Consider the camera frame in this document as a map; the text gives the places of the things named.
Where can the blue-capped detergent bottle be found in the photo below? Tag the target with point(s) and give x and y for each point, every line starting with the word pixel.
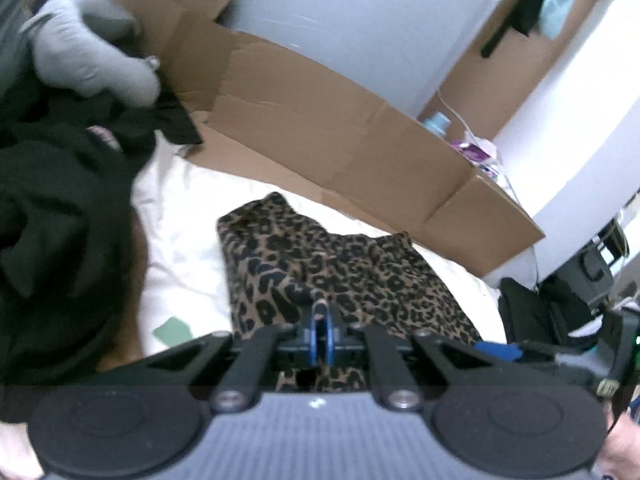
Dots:
pixel 439 122

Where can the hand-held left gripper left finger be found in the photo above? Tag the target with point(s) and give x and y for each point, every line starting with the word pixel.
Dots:
pixel 312 332

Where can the person's right hand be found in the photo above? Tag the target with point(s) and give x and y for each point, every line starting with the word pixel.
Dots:
pixel 622 445

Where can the purple packet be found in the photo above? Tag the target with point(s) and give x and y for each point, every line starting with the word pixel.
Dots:
pixel 467 150

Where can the pale floral cloth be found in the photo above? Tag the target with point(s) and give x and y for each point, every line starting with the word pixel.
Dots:
pixel 105 137

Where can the leopard print garment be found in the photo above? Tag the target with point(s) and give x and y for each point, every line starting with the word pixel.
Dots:
pixel 325 265

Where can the pink bottle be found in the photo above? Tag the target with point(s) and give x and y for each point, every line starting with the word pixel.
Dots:
pixel 487 155

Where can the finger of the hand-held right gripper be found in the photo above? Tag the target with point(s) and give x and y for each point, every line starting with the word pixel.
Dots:
pixel 500 351

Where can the black and brown garment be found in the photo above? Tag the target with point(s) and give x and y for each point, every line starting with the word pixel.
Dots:
pixel 60 240

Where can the brown upright board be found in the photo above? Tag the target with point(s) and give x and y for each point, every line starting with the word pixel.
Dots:
pixel 475 85

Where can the black cloth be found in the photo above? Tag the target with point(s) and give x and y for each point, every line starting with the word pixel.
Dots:
pixel 170 125

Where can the black bag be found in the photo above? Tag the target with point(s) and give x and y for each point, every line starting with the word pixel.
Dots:
pixel 590 272

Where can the black folded clothes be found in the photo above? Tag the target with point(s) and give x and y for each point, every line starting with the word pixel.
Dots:
pixel 525 310

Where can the hanging black garment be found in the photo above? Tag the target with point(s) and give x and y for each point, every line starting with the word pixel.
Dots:
pixel 530 5

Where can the hanging teal garment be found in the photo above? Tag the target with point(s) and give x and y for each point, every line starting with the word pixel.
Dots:
pixel 565 0

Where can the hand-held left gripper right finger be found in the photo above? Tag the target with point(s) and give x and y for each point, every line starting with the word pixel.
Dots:
pixel 327 335

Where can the white bear-print blanket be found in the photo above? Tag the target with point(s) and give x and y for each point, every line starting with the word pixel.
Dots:
pixel 175 240

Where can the brown cardboard sheet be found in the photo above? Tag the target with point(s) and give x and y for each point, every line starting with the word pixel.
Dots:
pixel 310 125

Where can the pale grey fridge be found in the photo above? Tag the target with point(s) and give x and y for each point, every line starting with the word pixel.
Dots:
pixel 360 20

